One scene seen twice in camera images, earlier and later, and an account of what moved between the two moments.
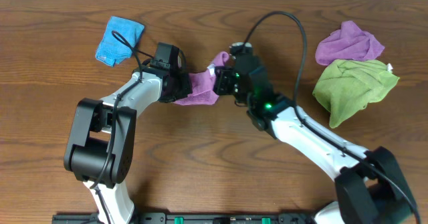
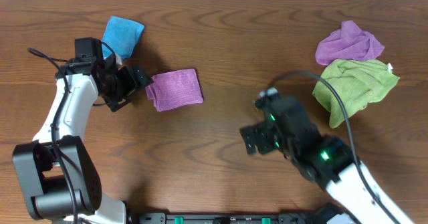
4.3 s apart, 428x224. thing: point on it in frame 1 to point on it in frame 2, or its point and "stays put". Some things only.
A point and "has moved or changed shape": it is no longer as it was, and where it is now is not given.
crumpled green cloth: (345, 87) stays put
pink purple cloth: (202, 83) has moved or changed shape
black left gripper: (186, 90) to (132, 84)
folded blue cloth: (112, 51) stays put
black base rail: (197, 217) stays put
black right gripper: (222, 74) to (260, 132)
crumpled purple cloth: (349, 43) stays put
